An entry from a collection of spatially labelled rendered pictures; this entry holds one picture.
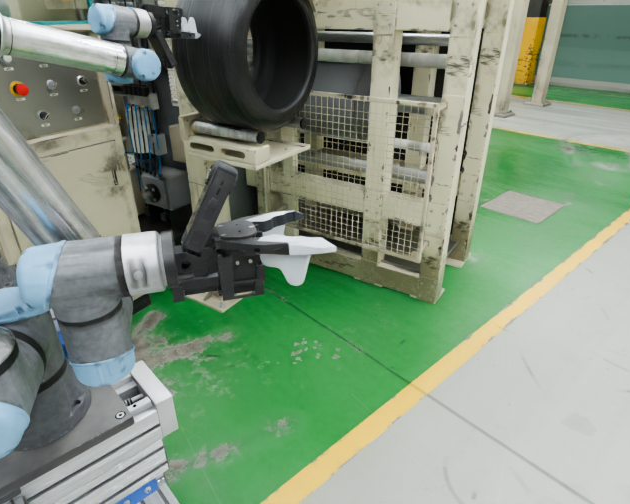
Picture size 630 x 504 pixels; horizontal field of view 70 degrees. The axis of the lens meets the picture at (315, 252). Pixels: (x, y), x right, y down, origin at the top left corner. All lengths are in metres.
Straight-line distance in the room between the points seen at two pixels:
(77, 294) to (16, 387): 0.16
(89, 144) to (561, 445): 2.06
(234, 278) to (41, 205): 0.27
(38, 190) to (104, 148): 1.41
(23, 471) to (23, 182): 0.43
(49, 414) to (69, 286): 0.32
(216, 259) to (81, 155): 1.49
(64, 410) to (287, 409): 1.07
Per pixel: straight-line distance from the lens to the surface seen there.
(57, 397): 0.85
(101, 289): 0.57
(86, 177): 2.05
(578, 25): 10.64
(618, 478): 1.88
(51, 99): 2.01
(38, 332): 0.77
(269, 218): 0.63
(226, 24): 1.62
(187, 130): 1.94
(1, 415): 0.65
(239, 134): 1.77
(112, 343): 0.62
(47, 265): 0.57
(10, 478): 0.85
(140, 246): 0.56
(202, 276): 0.58
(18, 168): 0.67
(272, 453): 1.67
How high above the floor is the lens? 1.31
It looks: 28 degrees down
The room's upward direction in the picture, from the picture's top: straight up
